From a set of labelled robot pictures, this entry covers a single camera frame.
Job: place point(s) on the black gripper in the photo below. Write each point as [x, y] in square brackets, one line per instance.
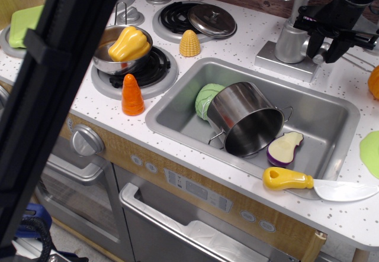
[340, 20]

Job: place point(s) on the silver faucet lever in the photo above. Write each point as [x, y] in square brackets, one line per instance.
[319, 58]

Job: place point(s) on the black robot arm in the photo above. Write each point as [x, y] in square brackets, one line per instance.
[47, 83]

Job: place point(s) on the silver toy faucet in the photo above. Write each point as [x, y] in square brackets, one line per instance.
[287, 55]

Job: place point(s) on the orange toy pumpkin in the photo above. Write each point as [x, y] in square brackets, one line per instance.
[373, 82]

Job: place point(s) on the grey toy sink basin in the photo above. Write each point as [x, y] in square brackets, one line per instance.
[327, 123]

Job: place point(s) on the light green toy plate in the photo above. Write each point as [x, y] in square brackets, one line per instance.
[368, 151]

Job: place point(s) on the large steel pot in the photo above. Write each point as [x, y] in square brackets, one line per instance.
[244, 120]

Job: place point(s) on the purple toy eggplant half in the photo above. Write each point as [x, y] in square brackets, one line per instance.
[281, 151]

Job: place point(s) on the steel pot lid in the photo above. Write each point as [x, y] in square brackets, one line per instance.
[212, 20]

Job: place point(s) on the green toy cabbage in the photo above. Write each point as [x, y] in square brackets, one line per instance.
[205, 97]

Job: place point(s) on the yellow toy corn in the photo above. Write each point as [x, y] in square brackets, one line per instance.
[189, 45]

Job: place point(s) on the black back right burner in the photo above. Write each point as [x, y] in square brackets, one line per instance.
[174, 17]

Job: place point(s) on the black burner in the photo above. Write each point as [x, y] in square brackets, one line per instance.
[154, 68]
[174, 17]

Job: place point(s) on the black front burner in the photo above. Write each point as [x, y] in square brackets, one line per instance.
[154, 68]

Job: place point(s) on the yellow toy bell pepper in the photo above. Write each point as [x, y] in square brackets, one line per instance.
[131, 45]

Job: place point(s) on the orange toy carrot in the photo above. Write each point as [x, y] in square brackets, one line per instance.
[132, 102]

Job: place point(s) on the grey oven dial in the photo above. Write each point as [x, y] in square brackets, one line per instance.
[85, 141]

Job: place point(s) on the silver oven door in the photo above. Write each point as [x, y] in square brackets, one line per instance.
[81, 195]

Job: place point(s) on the green toy cutting board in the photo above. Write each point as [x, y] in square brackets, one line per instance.
[21, 21]

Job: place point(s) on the metal wire utensil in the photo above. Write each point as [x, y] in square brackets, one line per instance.
[358, 62]

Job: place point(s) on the yellow handled toy knife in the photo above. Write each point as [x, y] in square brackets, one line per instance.
[278, 178]

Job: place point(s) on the steel pan with handle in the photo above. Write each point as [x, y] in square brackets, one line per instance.
[102, 60]

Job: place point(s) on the silver dishwasher door handle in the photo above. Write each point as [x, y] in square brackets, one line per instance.
[157, 235]

